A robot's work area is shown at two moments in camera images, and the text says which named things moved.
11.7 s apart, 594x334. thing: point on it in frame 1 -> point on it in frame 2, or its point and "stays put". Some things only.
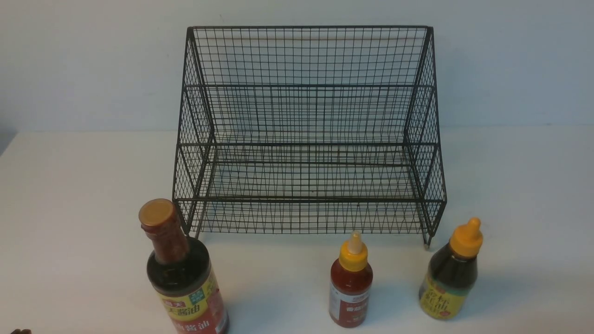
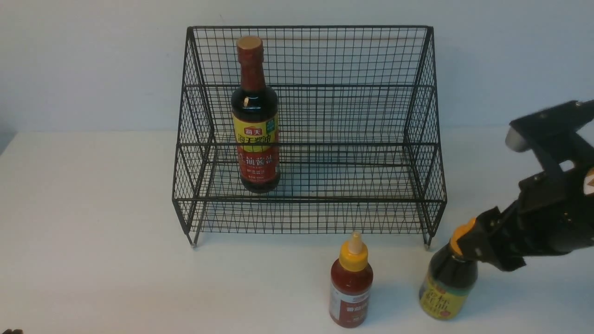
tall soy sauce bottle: (181, 272) -> (255, 113)
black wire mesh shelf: (310, 130) stays put
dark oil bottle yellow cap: (452, 272) stays put
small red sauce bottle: (351, 285) stays put
